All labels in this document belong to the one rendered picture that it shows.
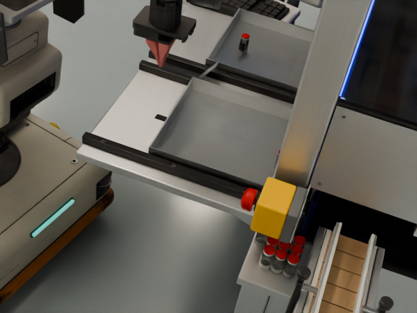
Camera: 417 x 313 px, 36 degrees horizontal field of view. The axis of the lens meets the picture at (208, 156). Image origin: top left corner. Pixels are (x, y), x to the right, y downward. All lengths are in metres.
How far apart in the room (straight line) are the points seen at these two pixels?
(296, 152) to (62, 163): 1.19
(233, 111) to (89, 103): 1.42
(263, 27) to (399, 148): 0.80
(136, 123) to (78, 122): 1.33
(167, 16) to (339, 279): 0.54
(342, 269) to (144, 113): 0.56
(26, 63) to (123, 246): 0.85
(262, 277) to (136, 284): 1.07
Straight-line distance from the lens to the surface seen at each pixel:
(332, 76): 0.98
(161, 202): 2.41
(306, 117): 1.04
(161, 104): 1.45
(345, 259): 1.16
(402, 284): 1.27
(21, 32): 1.65
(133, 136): 1.36
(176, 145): 1.35
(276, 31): 1.75
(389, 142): 1.04
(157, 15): 1.15
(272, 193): 1.08
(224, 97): 1.48
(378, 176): 1.09
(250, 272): 1.16
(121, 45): 3.15
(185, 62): 1.55
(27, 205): 2.03
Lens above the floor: 1.81
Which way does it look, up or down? 44 degrees down
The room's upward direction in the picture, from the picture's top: 10 degrees clockwise
